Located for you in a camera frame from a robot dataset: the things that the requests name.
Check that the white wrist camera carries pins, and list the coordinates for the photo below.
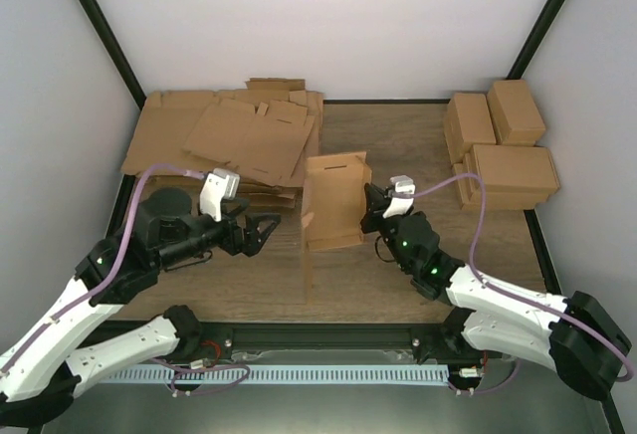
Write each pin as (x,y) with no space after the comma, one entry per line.
(220,184)
(401,196)

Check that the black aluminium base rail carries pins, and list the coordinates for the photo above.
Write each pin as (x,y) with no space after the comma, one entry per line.
(422,341)

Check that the folded box back middle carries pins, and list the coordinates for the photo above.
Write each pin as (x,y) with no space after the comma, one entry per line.
(467,122)

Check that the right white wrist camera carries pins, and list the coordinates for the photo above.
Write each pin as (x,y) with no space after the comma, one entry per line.
(401,196)

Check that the light blue slotted cable duct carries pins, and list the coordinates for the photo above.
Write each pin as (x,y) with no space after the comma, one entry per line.
(399,374)

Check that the folded box front top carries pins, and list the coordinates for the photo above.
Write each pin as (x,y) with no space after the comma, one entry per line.
(513,169)

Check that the cardboard box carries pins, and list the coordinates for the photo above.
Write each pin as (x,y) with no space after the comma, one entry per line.
(333,205)

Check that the folded box back right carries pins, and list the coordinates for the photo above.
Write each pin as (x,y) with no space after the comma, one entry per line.
(515,116)

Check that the left black frame post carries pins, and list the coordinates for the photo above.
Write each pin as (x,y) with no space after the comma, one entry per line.
(98,20)

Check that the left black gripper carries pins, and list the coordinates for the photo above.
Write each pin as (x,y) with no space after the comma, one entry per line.
(253,242)

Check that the folded box front bottom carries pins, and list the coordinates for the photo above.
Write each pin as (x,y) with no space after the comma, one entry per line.
(505,201)

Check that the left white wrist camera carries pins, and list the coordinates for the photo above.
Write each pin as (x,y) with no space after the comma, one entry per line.
(220,184)

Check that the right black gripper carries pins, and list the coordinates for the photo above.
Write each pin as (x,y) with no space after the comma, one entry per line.
(377,203)

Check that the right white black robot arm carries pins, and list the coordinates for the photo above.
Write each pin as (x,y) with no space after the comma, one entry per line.
(575,336)

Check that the stack of flat cardboard sheets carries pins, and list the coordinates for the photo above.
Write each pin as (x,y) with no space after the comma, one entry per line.
(265,132)

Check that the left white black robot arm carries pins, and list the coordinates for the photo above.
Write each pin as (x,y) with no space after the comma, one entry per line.
(49,367)

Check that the black frame post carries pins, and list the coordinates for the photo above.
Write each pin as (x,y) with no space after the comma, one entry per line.
(98,20)
(539,29)

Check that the right black frame post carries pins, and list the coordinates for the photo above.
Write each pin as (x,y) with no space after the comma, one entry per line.
(539,29)

